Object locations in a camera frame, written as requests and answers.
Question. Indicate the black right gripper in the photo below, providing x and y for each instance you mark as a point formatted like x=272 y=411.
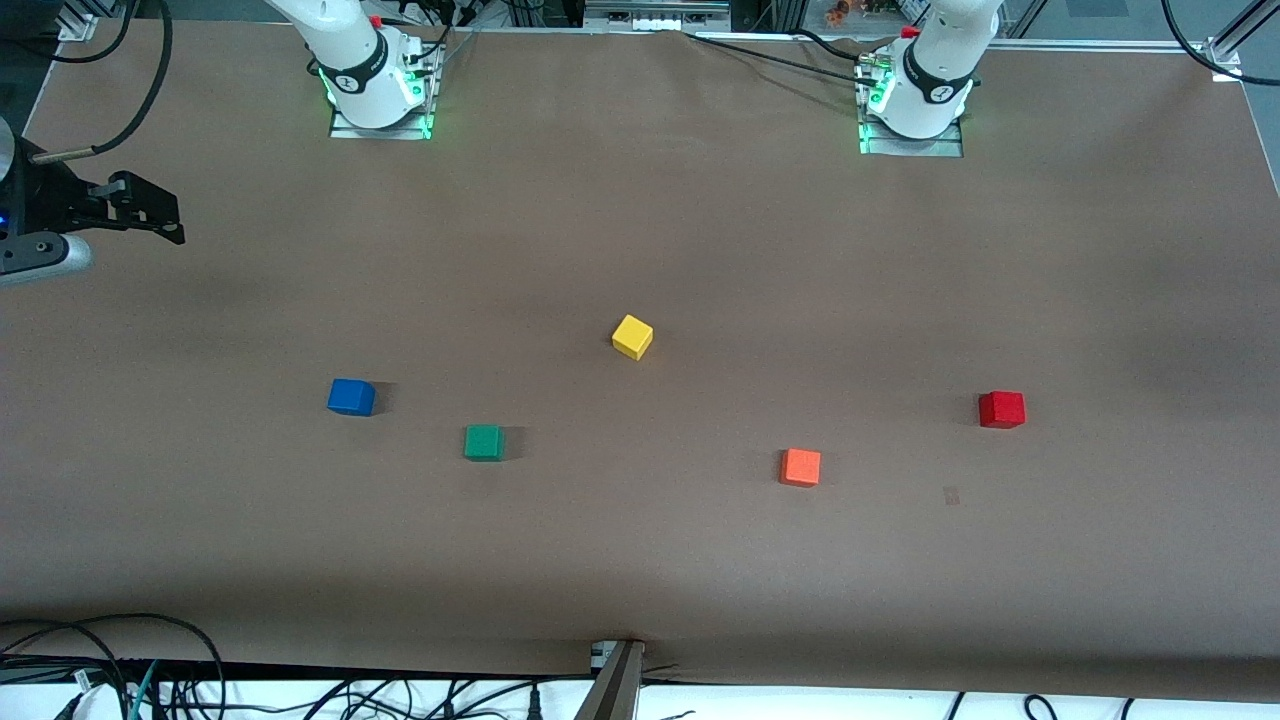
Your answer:
x=47 y=200

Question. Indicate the red wooden block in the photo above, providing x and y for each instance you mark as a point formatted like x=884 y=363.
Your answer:
x=1002 y=410

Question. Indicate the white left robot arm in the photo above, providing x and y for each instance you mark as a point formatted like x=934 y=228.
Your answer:
x=930 y=95

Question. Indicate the blue wooden block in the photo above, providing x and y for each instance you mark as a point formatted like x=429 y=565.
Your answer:
x=351 y=397

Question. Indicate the green wooden block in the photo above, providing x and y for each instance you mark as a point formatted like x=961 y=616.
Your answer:
x=484 y=442

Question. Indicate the yellow wooden block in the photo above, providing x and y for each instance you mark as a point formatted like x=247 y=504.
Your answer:
x=632 y=337

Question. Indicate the orange wooden block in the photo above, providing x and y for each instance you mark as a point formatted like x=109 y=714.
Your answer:
x=800 y=467

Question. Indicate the grey power strip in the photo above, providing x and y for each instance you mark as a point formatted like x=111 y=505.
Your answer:
x=655 y=14

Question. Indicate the brown table cover sheet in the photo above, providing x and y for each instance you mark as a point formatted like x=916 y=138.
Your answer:
x=640 y=560

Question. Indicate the orange toy figures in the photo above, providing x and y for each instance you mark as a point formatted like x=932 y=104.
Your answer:
x=850 y=10

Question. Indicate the aluminium frame profile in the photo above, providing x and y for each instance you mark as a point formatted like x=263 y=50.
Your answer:
x=1228 y=50
x=80 y=18

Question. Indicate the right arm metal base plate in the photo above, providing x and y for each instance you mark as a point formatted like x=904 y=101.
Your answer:
x=345 y=128

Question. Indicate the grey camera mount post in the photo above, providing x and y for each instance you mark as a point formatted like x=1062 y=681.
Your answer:
x=615 y=690

